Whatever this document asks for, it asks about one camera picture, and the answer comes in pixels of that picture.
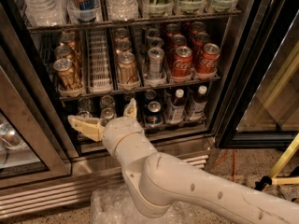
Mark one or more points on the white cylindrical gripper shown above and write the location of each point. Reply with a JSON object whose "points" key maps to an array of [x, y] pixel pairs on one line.
{"points": [[120, 132]]}

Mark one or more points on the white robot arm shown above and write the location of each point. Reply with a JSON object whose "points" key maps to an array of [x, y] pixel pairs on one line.
{"points": [[155, 179]]}

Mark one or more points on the back left blue pepsi can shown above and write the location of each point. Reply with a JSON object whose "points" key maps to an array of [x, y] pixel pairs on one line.
{"points": [[128, 96]]}

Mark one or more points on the blue pepsi can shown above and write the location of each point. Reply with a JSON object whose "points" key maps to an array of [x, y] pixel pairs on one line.
{"points": [[154, 115], [128, 96], [149, 96]]}

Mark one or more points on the front left clear green can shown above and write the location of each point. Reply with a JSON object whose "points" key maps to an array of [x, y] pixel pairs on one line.
{"points": [[84, 114]]}

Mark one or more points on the back left clear can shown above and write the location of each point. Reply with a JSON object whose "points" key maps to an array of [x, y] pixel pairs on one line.
{"points": [[85, 104]]}

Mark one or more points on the front right blue pepsi can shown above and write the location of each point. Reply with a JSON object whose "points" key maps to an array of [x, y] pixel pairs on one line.
{"points": [[154, 115]]}

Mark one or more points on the back right blue pepsi can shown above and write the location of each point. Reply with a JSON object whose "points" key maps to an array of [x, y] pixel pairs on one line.
{"points": [[149, 96]]}

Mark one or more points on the front gold can centre row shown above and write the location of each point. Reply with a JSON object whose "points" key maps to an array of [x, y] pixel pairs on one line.
{"points": [[127, 68]]}

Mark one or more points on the gold can row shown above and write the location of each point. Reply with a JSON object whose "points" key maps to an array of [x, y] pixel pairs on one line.
{"points": [[127, 68], [72, 40], [123, 46], [68, 74], [64, 51], [121, 34]]}

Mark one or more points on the front gold can left row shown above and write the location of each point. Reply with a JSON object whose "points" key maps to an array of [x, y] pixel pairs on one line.
{"points": [[68, 74]]}

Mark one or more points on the middle gold can centre row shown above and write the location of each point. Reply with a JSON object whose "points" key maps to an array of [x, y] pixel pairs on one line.
{"points": [[123, 46]]}

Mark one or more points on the front slim silver can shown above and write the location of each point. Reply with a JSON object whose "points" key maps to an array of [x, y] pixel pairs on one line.
{"points": [[156, 58]]}

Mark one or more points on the slim silver can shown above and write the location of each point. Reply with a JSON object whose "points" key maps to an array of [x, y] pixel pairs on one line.
{"points": [[152, 32], [155, 42], [156, 58]]}

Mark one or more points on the middle gold can left row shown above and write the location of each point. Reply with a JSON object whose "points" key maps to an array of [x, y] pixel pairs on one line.
{"points": [[64, 51]]}

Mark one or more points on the back gold can centre row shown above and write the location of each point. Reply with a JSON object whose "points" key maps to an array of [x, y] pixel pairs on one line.
{"points": [[121, 34]]}

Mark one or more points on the front left red cola can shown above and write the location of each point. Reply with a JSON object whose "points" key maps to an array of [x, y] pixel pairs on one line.
{"points": [[182, 59]]}

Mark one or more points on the red cola can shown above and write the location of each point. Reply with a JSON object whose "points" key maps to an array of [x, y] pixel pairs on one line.
{"points": [[199, 40], [182, 59], [177, 41], [170, 30], [196, 27]]}

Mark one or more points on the middle slim silver can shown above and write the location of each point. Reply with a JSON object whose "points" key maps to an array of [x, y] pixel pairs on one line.
{"points": [[155, 42]]}

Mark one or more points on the left closed fridge door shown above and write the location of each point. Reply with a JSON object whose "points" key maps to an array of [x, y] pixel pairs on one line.
{"points": [[30, 152]]}

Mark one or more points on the back gold can left row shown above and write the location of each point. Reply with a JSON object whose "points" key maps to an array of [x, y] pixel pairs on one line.
{"points": [[72, 40]]}

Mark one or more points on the stainless steel fridge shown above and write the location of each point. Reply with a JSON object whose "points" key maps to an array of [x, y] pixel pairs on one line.
{"points": [[91, 166]]}

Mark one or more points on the back slim silver can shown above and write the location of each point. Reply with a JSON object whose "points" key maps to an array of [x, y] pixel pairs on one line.
{"points": [[152, 32]]}

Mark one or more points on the middle left red cola can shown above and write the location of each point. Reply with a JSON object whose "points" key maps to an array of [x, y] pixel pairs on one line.
{"points": [[177, 41]]}

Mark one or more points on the back left red cola can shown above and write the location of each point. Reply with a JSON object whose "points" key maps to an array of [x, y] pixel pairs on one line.
{"points": [[170, 30]]}

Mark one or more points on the front right orange cola can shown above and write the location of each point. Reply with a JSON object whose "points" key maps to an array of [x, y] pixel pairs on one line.
{"points": [[207, 59]]}

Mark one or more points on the middle right red cola can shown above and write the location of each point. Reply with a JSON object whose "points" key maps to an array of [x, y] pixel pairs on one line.
{"points": [[199, 40]]}

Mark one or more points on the back right red cola can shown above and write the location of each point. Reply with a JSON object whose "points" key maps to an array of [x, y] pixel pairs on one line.
{"points": [[196, 27]]}

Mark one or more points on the blue red bull can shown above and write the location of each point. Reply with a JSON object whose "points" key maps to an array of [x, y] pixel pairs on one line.
{"points": [[82, 11]]}

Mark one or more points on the open glass fridge door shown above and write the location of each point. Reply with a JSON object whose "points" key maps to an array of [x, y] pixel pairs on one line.
{"points": [[258, 107]]}

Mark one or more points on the left brown juice bottle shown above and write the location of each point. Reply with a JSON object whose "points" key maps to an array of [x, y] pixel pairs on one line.
{"points": [[175, 107]]}

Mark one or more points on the brown juice bottle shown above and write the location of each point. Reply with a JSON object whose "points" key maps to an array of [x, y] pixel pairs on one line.
{"points": [[175, 107], [196, 106]]}

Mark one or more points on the right brown juice bottle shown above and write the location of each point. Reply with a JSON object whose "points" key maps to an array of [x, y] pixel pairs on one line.
{"points": [[196, 106]]}

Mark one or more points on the clear water bottle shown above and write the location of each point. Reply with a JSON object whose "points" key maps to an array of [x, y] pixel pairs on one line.
{"points": [[46, 12], [122, 10]]}

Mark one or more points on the left clear water bottle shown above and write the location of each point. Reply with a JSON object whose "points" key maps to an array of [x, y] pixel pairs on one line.
{"points": [[46, 12]]}

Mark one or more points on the yellow black tripod stand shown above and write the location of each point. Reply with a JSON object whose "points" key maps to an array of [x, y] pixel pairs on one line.
{"points": [[280, 170]]}

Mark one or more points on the empty white wire can tray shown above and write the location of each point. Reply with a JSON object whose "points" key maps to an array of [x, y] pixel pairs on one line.
{"points": [[99, 75]]}

